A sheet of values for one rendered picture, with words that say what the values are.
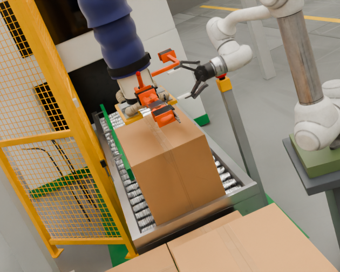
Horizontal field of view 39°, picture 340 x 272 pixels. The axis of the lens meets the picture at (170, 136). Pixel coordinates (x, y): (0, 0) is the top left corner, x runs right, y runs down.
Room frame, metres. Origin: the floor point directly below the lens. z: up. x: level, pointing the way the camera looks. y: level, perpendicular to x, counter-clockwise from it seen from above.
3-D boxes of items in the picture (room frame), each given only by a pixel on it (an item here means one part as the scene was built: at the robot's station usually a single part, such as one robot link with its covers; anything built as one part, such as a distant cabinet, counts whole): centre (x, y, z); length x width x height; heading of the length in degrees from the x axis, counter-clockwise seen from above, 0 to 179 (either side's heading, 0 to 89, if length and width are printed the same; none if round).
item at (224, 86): (2.71, -0.42, 0.50); 0.07 x 0.07 x 1.00; 6
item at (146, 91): (2.19, 0.03, 1.24); 0.10 x 0.08 x 0.06; 97
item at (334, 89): (1.90, -0.74, 0.97); 0.18 x 0.16 x 0.22; 130
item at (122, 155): (3.57, 0.45, 0.60); 1.60 x 0.11 x 0.09; 6
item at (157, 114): (1.85, 0.00, 1.24); 0.08 x 0.07 x 0.05; 7
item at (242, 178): (3.28, -0.18, 0.50); 2.31 x 0.05 x 0.19; 6
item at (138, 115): (2.43, 0.16, 1.13); 0.34 x 0.10 x 0.05; 7
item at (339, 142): (1.93, -0.75, 0.83); 0.22 x 0.18 x 0.06; 174
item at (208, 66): (2.22, -0.26, 1.23); 0.09 x 0.07 x 0.08; 97
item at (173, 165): (2.44, 0.07, 0.75); 0.60 x 0.40 x 0.40; 7
